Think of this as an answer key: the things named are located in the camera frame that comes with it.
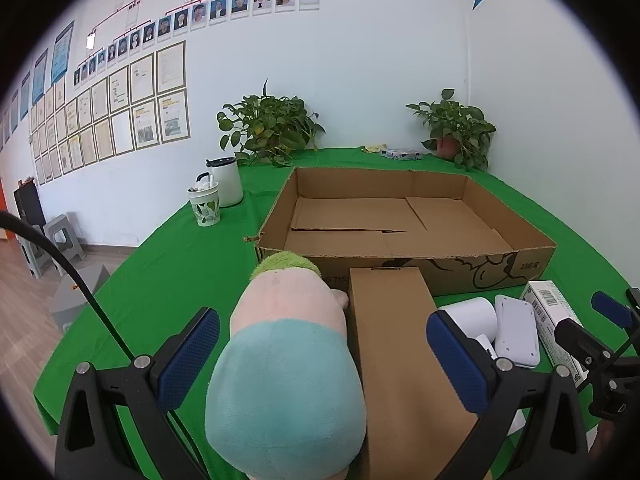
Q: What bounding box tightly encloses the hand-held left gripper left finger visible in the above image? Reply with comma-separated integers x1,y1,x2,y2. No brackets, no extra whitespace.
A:
54,306,222,480

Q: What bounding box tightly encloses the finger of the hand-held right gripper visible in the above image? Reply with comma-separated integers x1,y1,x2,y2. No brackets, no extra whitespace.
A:
591,287,640,331
554,317,619,387

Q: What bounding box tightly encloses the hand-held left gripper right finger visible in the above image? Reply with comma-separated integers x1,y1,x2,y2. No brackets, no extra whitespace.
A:
426,309,590,480

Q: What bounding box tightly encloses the small brown cardboard box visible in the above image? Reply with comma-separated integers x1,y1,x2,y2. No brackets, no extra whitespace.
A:
347,266,493,480

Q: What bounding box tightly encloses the pink and teal plush toy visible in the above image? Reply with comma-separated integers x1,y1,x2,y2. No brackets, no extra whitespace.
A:
205,252,368,478

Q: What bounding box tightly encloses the large cardboard box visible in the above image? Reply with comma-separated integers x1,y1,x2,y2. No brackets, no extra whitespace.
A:
244,166,558,298

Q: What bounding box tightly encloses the white printed carton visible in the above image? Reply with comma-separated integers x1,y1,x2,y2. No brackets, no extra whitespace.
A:
520,280,591,392

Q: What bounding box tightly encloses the white flat plastic device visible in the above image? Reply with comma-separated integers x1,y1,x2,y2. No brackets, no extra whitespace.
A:
494,294,542,368

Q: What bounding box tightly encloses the grey plastic stool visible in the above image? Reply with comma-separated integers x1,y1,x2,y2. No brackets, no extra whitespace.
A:
17,232,51,279
44,212,85,276
50,264,111,333

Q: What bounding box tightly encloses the white cup with leaf print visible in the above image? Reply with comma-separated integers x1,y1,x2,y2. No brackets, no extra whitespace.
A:
187,185,222,227

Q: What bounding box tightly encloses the white kettle with black lid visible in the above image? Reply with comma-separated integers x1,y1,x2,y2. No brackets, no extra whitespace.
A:
196,156,245,208

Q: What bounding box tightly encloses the black cabinet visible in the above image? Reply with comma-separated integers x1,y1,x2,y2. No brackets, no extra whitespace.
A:
13,180,48,231

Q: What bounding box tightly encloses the potted plant in terracotta pot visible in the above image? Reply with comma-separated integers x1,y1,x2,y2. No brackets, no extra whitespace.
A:
405,89,497,172

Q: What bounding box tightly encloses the large leafy potted plant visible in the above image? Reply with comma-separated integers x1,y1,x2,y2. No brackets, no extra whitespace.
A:
216,79,327,167

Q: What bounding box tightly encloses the black cable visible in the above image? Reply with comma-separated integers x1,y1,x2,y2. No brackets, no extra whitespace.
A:
0,210,201,480

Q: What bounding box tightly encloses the group of framed wall certificates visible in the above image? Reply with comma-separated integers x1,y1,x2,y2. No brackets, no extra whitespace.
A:
27,40,192,186

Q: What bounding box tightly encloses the blue wall poster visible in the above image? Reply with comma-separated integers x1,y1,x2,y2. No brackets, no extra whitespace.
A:
32,49,49,106
50,20,75,85

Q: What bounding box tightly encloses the row of wall portrait photos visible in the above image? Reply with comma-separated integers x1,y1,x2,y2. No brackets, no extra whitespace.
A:
72,0,321,86

